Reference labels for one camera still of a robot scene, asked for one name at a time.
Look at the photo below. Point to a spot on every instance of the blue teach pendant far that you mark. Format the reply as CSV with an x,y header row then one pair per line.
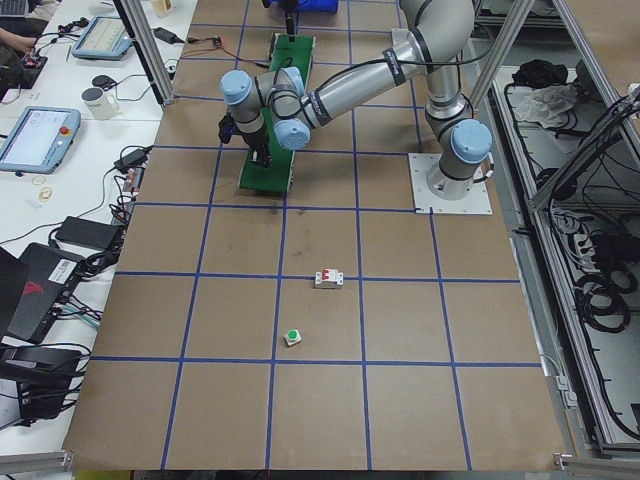
x,y
105,38

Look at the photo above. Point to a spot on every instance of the black power adapter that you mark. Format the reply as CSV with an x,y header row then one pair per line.
x,y
88,233

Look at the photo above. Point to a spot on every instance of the blue plastic bin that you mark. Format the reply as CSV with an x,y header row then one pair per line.
x,y
305,5

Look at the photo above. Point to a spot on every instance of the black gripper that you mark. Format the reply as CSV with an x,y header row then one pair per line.
x,y
257,144

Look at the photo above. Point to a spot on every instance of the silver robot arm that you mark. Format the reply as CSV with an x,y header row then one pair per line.
x,y
276,105
287,17

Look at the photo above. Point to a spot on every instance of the blue teach pendant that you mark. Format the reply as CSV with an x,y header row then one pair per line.
x,y
40,139
105,38

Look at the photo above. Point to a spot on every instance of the white red circuit breaker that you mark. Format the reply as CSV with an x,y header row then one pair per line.
x,y
329,278

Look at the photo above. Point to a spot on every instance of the aluminium frame post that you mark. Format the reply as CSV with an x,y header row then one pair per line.
x,y
137,26

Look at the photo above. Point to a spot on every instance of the blue teach pendant near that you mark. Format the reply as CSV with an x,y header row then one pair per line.
x,y
40,139

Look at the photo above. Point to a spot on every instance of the green push button switch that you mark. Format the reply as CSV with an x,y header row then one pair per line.
x,y
292,337

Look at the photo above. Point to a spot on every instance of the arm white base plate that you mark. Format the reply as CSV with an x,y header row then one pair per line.
x,y
434,193

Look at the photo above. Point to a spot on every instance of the black laptop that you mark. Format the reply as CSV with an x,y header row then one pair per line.
x,y
31,285

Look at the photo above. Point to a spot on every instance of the white mug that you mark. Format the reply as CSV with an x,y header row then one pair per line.
x,y
101,104

